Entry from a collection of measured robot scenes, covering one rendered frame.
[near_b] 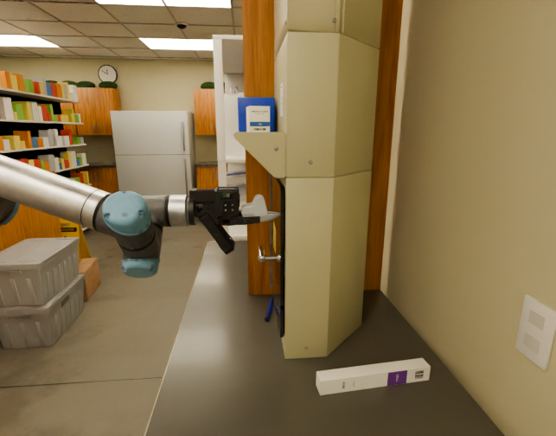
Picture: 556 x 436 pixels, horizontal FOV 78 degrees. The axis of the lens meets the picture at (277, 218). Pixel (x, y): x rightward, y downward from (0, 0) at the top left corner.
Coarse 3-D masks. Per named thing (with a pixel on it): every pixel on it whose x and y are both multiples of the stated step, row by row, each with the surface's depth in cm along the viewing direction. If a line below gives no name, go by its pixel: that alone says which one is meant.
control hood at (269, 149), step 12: (240, 132) 75; (252, 132) 75; (264, 132) 75; (276, 132) 76; (252, 144) 75; (264, 144) 76; (276, 144) 76; (252, 156) 76; (264, 156) 76; (276, 156) 77; (276, 168) 77
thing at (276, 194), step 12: (276, 180) 90; (276, 192) 91; (276, 204) 92; (276, 228) 94; (276, 240) 94; (276, 252) 95; (276, 264) 96; (276, 276) 97; (276, 288) 98; (276, 300) 99; (276, 312) 100
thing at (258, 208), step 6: (258, 198) 81; (252, 204) 81; (258, 204) 81; (264, 204) 82; (246, 210) 81; (252, 210) 81; (258, 210) 82; (264, 210) 82; (246, 216) 81; (264, 216) 82; (270, 216) 82; (276, 216) 83
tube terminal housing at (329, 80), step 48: (288, 48) 71; (336, 48) 72; (288, 96) 74; (336, 96) 75; (288, 144) 76; (336, 144) 78; (288, 192) 79; (336, 192) 81; (288, 240) 82; (336, 240) 85; (288, 288) 85; (336, 288) 89; (288, 336) 88; (336, 336) 93
